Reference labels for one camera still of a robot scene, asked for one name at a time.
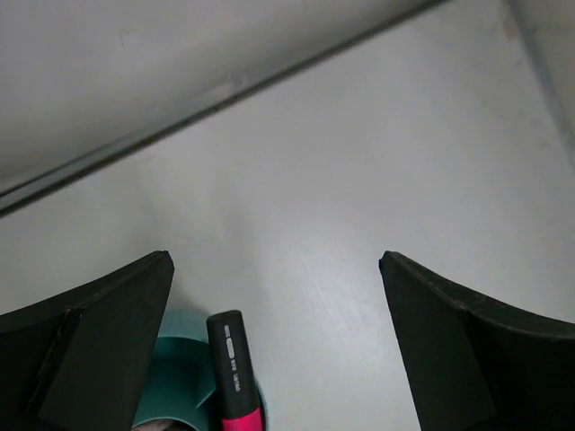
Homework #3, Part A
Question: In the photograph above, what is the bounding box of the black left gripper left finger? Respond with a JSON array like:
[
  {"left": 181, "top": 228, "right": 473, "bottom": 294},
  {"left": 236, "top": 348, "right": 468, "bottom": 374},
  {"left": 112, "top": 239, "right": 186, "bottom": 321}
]
[{"left": 1, "top": 251, "right": 174, "bottom": 430}]

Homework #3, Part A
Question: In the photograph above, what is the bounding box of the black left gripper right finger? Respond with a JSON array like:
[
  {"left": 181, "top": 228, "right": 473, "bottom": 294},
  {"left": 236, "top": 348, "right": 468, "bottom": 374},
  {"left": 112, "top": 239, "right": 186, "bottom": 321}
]
[{"left": 379, "top": 251, "right": 574, "bottom": 430}]

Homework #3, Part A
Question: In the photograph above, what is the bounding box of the teal plastic cup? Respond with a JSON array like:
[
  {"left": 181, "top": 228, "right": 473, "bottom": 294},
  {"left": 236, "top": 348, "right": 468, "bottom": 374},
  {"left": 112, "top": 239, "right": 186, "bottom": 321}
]
[{"left": 133, "top": 310, "right": 269, "bottom": 430}]

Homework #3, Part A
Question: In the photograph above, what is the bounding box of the black pink marker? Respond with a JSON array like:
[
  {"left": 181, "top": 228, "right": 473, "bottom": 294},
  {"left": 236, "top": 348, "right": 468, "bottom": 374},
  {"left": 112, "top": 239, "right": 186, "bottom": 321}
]
[{"left": 207, "top": 310, "right": 265, "bottom": 431}]

